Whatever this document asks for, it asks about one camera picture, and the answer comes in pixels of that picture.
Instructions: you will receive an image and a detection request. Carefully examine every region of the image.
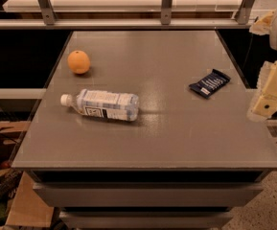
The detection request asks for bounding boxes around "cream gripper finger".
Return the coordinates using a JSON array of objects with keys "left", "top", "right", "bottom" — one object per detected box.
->
[
  {"left": 247, "top": 60, "right": 277, "bottom": 122},
  {"left": 249, "top": 10, "right": 275, "bottom": 35}
]

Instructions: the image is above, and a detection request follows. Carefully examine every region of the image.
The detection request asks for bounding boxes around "clear plastic water bottle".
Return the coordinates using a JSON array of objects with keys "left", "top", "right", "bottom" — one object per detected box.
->
[{"left": 60, "top": 89, "right": 139, "bottom": 122}]

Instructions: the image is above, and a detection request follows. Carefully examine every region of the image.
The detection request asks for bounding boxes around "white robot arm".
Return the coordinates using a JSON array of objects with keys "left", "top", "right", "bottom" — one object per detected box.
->
[{"left": 247, "top": 9, "right": 277, "bottom": 122}]

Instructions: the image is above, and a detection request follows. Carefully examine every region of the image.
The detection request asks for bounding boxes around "dark blue snack wrapper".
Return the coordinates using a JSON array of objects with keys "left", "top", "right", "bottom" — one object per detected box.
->
[{"left": 189, "top": 69, "right": 231, "bottom": 99}]

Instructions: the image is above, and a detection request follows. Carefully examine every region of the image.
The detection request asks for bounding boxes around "upper grey drawer front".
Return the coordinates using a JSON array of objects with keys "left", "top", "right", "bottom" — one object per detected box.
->
[{"left": 33, "top": 183, "right": 263, "bottom": 207}]

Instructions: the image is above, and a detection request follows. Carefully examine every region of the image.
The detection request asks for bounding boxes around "grey drawer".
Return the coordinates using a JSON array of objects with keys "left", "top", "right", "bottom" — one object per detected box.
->
[
  {"left": 59, "top": 212, "right": 232, "bottom": 230},
  {"left": 33, "top": 183, "right": 263, "bottom": 207}
]

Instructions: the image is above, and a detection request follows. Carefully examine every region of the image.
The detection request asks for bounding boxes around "orange fruit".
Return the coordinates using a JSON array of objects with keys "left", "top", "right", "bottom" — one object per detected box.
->
[{"left": 67, "top": 51, "right": 91, "bottom": 75}]

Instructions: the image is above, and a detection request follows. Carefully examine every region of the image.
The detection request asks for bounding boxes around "lower grey drawer front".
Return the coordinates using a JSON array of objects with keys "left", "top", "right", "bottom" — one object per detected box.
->
[{"left": 59, "top": 212, "right": 232, "bottom": 230}]

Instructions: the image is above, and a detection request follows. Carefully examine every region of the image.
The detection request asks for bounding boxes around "brown cardboard box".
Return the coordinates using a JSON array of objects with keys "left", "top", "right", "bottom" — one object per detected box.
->
[{"left": 6, "top": 172, "right": 54, "bottom": 228}]

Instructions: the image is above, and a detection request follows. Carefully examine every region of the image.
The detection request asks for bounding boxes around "metal shelf rail frame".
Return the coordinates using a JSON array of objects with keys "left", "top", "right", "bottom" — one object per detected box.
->
[{"left": 0, "top": 0, "right": 256, "bottom": 31}]

